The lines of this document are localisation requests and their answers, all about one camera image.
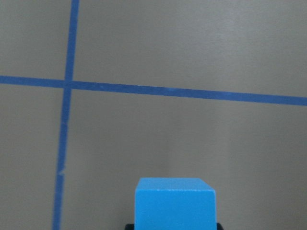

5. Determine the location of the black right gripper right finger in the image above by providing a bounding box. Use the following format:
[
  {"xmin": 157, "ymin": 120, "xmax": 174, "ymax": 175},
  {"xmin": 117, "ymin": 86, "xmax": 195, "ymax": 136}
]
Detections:
[{"xmin": 216, "ymin": 223, "xmax": 224, "ymax": 230}]

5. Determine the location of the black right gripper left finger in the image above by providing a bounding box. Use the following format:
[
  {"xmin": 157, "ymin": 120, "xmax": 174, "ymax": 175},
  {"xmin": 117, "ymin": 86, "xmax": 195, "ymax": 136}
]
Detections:
[{"xmin": 124, "ymin": 223, "xmax": 134, "ymax": 230}]

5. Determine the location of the blue wooden cube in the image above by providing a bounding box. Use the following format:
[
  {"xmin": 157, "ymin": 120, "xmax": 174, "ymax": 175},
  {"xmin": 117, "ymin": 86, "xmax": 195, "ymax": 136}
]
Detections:
[{"xmin": 134, "ymin": 177, "xmax": 217, "ymax": 230}]

